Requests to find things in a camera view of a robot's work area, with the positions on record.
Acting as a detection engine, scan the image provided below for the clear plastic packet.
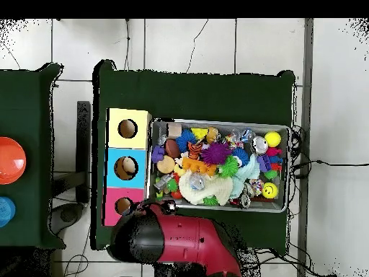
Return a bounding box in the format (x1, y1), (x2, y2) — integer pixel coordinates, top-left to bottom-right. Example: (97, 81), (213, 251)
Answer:
(187, 172), (208, 191)

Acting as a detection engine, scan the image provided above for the wooden box with three holes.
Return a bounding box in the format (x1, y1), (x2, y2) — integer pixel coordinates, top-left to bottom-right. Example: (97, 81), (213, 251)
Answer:
(103, 107), (152, 227)

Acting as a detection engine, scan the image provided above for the shallow clear mesh bin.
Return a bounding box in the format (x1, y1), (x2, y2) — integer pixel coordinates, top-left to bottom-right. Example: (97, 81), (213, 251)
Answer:
(148, 118), (291, 214)

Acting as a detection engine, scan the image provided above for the blue spiky ball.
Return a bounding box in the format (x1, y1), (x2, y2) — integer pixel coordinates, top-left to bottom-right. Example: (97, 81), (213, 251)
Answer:
(175, 128), (198, 154)

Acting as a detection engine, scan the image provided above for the orange toy building block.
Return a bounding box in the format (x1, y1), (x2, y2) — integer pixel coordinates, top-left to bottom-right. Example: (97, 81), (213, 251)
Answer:
(181, 157), (218, 177)

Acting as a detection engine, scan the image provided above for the purple toy block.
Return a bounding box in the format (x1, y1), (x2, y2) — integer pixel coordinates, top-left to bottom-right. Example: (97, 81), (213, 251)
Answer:
(151, 144), (166, 164)

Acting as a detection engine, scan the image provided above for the purple spiky ball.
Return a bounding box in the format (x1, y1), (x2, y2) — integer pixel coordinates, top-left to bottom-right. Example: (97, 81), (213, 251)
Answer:
(201, 141), (233, 167)

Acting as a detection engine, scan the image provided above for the cream knitted cloth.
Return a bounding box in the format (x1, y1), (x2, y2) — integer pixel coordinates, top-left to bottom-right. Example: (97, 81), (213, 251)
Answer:
(178, 169), (234, 207)

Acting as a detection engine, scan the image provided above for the green spiky ball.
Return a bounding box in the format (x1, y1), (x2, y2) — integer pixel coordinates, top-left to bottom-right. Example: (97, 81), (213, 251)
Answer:
(218, 155), (240, 179)

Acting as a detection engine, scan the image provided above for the dark green table cloth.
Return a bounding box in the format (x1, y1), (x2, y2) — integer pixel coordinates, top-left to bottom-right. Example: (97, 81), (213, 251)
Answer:
(92, 59), (297, 256)
(0, 62), (66, 250)

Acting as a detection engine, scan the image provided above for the plain yellow ball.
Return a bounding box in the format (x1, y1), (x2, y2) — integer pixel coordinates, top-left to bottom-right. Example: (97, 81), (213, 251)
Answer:
(264, 131), (283, 148)

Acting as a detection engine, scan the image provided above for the yellow smiley face ball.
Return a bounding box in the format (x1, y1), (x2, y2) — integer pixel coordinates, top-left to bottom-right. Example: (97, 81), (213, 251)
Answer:
(261, 181), (280, 200)

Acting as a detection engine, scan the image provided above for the orange round disc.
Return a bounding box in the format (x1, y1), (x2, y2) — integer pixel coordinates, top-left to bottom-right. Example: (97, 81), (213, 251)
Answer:
(0, 136), (27, 185)

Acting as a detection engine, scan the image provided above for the blue round disc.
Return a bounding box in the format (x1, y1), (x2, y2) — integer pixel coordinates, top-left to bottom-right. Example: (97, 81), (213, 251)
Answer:
(0, 195), (17, 228)

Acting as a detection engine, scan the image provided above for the black cable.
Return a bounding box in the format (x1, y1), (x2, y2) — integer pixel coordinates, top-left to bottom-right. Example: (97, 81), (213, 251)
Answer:
(290, 158), (369, 174)

